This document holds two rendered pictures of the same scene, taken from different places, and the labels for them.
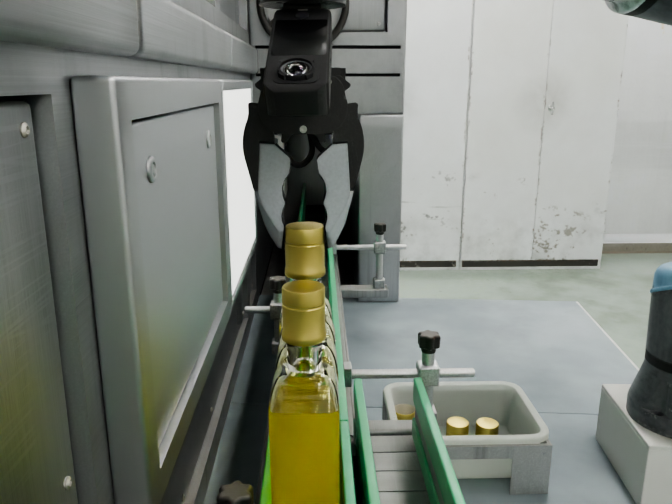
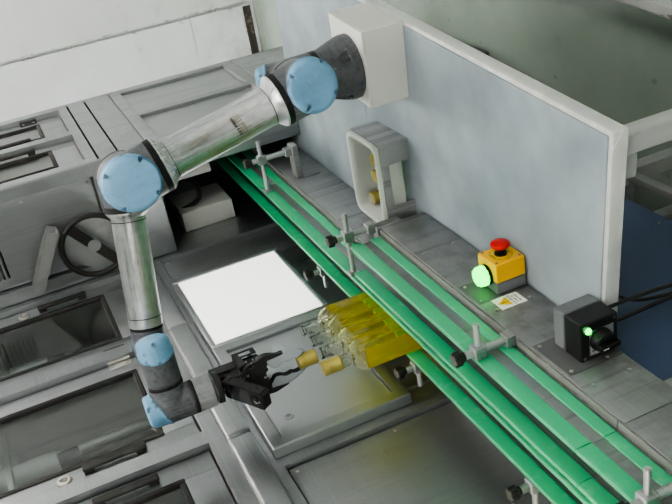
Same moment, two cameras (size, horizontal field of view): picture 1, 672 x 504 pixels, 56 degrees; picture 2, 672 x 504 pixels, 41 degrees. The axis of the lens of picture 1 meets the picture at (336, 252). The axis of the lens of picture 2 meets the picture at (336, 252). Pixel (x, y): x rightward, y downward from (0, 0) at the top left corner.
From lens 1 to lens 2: 160 cm
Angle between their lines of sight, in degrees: 29
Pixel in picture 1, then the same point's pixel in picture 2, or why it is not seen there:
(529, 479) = (399, 151)
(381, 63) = not seen: hidden behind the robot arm
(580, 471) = (393, 106)
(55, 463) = (387, 437)
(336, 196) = (286, 357)
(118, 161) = (296, 440)
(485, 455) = (388, 180)
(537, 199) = not seen: outside the picture
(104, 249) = (322, 435)
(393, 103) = not seen: hidden behind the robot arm
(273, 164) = (279, 381)
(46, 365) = (359, 447)
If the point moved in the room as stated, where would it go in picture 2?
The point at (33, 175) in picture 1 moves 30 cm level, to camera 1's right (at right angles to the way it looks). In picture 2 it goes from (307, 464) to (283, 352)
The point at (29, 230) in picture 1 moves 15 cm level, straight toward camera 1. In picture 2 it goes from (323, 462) to (344, 477)
